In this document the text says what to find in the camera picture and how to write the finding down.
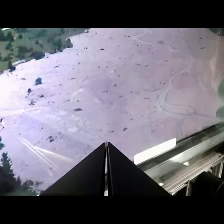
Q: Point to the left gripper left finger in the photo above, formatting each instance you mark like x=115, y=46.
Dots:
x=85, y=176

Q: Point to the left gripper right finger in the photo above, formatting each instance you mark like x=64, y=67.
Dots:
x=133, y=178

